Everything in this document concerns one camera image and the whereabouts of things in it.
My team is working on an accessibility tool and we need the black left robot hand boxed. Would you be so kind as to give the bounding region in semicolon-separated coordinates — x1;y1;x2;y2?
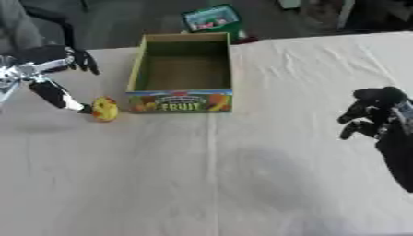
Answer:
6;44;102;115

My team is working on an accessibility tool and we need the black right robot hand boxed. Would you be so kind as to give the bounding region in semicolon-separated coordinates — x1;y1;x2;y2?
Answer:
336;86;413;194

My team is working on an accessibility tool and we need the cardboard box with green inside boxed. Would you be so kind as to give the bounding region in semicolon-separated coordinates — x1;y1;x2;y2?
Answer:
124;31;236;114

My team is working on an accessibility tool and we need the green box with picture lid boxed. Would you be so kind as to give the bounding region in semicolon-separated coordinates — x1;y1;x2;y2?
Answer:
179;3;245;41

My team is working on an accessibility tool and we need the black chair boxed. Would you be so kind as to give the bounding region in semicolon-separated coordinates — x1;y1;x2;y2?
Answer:
20;5;77;51

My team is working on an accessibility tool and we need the grey garment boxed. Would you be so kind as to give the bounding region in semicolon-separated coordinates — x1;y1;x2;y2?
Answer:
0;0;45;55

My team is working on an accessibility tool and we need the yellow red toy fruit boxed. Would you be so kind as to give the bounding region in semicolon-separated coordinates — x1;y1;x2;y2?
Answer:
88;95;122;124

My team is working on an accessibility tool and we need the white furniture leg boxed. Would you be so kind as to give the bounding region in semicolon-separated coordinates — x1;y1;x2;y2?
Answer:
334;0;359;31

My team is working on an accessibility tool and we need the small dark red object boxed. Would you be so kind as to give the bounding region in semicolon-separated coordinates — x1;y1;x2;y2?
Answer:
233;36;260;45

